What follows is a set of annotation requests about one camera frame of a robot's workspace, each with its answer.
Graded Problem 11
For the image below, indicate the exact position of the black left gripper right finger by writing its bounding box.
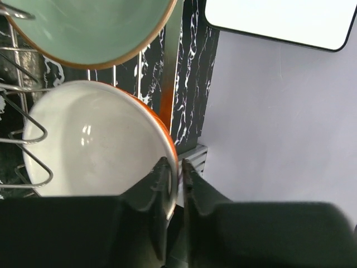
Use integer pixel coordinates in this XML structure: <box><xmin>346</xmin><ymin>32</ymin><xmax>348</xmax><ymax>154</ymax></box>
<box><xmin>182</xmin><ymin>160</ymin><xmax>356</xmax><ymax>267</ymax></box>

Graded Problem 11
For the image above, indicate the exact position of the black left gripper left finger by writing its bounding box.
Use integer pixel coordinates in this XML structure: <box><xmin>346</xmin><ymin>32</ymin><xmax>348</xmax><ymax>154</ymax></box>
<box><xmin>1</xmin><ymin>157</ymin><xmax>170</xmax><ymax>267</ymax></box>

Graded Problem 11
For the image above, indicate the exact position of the orange and white bowl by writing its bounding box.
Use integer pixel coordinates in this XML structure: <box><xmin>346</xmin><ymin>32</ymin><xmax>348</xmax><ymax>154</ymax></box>
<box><xmin>23</xmin><ymin>80</ymin><xmax>179</xmax><ymax>216</ymax></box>

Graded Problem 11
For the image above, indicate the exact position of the green ceramic bowl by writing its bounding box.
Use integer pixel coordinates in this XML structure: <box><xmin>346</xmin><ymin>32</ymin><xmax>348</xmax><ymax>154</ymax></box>
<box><xmin>1</xmin><ymin>1</ymin><xmax>176</xmax><ymax>69</ymax></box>

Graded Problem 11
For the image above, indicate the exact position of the steel wire dish rack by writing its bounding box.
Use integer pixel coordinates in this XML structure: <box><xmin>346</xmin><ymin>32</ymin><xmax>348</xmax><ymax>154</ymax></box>
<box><xmin>0</xmin><ymin>5</ymin><xmax>179</xmax><ymax>199</ymax></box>

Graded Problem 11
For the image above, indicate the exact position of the white board with dark rim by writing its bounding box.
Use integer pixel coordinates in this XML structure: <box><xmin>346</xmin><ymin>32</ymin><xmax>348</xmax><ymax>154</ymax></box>
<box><xmin>204</xmin><ymin>0</ymin><xmax>356</xmax><ymax>52</ymax></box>

